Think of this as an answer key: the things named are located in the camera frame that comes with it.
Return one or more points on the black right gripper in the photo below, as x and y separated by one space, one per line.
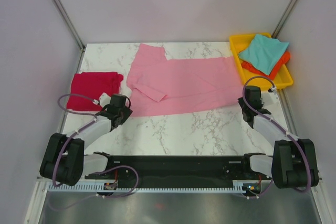
240 100

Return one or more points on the white slotted cable duct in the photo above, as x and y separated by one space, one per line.
101 186

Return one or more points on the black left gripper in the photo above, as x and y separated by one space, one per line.
127 112

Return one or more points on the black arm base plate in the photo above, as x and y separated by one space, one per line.
177 171

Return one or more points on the yellow plastic tray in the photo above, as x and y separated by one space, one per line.
239 43

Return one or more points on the folded magenta t shirt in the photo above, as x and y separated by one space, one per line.
92 85

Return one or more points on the left aluminium corner post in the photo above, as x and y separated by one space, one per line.
65 17

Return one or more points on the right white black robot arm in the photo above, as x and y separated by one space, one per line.
293 163

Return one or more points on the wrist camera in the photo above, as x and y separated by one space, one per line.
270 100
103 100

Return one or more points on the teal folded t shirt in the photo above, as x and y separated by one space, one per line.
263 53

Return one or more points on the right aluminium corner post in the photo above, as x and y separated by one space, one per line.
285 16

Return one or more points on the aluminium corner post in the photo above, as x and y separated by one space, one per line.
65 17
285 16

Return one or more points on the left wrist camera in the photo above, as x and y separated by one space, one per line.
103 100

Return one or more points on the orange folded t shirt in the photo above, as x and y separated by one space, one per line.
282 61

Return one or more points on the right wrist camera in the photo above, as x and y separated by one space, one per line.
270 100

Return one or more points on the pink t shirt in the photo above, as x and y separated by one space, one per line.
164 87

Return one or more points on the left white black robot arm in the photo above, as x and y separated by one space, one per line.
64 161

